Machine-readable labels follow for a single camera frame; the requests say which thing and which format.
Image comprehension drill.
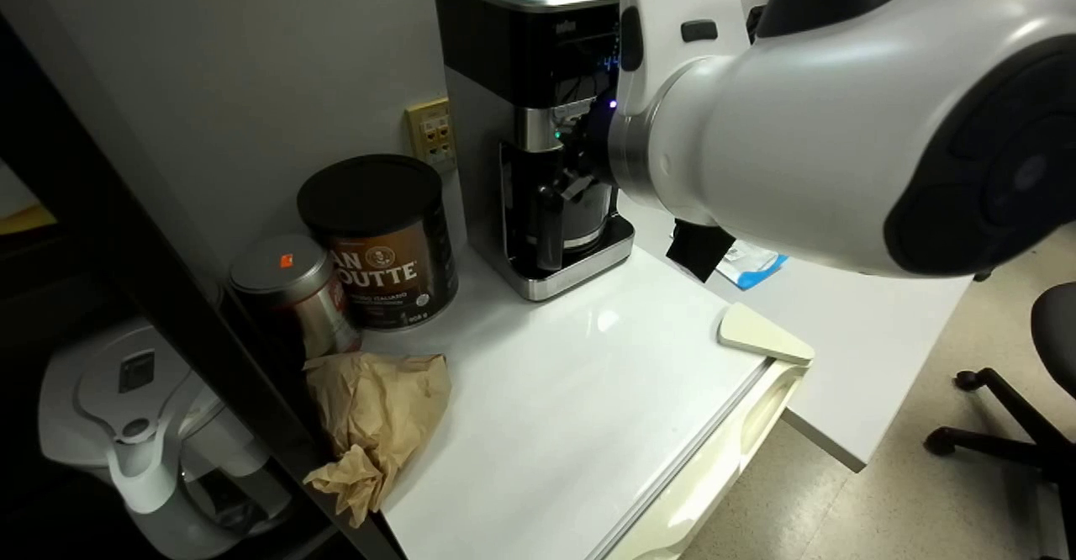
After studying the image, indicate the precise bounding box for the glass coffee carafe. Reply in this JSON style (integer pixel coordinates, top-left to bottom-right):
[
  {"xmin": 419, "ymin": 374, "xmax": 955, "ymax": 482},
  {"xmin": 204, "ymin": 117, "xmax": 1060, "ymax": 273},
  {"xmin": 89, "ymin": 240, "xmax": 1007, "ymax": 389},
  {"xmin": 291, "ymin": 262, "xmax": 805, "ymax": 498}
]
[{"xmin": 504, "ymin": 146, "xmax": 619, "ymax": 280}]

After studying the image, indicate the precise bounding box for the black and silver coffee machine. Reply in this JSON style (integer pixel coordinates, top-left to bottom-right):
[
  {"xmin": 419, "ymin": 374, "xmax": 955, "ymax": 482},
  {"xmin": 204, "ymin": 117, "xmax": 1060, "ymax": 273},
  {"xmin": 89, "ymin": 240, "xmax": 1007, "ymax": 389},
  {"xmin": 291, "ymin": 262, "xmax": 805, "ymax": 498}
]
[{"xmin": 432, "ymin": 0, "xmax": 650, "ymax": 303}]

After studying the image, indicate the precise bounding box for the large brown coffee can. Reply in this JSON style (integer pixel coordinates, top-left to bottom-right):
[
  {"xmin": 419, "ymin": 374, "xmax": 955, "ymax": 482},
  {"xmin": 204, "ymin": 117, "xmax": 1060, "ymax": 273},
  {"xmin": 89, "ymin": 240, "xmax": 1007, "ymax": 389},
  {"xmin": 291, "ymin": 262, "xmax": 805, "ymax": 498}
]
[{"xmin": 297, "ymin": 154, "xmax": 460, "ymax": 332}]

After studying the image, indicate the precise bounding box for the small silver coffee tin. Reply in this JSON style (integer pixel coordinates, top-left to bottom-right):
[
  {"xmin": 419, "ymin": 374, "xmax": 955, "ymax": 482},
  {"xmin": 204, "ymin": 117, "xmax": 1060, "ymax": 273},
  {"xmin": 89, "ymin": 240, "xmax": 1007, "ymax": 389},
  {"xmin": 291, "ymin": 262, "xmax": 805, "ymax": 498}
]
[{"xmin": 229, "ymin": 233, "xmax": 363, "ymax": 360}]

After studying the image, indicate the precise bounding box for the blue and white packet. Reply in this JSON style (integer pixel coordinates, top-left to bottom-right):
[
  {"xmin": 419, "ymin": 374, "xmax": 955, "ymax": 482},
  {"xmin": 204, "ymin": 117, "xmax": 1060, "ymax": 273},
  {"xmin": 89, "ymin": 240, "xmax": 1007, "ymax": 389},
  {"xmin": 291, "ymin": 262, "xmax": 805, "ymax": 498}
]
[{"xmin": 715, "ymin": 240, "xmax": 789, "ymax": 292}]

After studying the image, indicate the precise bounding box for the white mini fridge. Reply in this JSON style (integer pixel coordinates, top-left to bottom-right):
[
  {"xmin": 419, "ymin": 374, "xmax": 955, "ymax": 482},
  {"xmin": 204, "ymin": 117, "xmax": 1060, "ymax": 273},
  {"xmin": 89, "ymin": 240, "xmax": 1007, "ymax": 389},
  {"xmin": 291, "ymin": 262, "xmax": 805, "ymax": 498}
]
[{"xmin": 361, "ymin": 245, "xmax": 815, "ymax": 560}]

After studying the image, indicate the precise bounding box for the crumpled brown paper bag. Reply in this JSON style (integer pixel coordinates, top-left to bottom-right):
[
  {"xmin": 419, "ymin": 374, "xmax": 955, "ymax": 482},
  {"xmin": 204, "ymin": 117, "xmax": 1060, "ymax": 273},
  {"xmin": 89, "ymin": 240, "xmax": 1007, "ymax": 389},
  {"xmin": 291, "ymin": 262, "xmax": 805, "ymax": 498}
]
[{"xmin": 303, "ymin": 351, "xmax": 453, "ymax": 530}]

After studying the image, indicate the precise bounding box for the black shelf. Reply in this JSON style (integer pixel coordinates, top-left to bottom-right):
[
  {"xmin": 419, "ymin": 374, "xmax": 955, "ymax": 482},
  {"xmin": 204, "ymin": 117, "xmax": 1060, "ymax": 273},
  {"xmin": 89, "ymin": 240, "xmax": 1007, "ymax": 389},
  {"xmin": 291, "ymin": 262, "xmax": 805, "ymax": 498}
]
[{"xmin": 0, "ymin": 12, "xmax": 406, "ymax": 560}]

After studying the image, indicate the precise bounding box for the black office chair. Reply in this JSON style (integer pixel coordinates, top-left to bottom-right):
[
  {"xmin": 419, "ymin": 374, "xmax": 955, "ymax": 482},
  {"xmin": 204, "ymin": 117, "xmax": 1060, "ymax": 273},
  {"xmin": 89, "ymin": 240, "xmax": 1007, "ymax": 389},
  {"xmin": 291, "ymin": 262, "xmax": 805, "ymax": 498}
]
[{"xmin": 923, "ymin": 281, "xmax": 1076, "ymax": 560}]

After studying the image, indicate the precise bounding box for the white water filter pitcher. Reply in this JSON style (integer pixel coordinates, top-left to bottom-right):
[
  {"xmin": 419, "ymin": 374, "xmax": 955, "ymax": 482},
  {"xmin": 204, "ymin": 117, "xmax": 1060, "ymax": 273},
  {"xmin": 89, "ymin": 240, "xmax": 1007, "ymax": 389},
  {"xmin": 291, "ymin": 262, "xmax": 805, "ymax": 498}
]
[{"xmin": 37, "ymin": 317, "xmax": 293, "ymax": 560}]

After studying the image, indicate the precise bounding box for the beige wall socket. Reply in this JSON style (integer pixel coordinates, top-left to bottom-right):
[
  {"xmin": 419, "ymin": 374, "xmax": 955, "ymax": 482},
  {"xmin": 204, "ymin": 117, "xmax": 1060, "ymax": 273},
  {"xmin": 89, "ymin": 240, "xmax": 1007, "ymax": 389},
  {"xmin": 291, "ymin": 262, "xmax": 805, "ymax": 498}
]
[{"xmin": 404, "ymin": 98, "xmax": 458, "ymax": 176}]

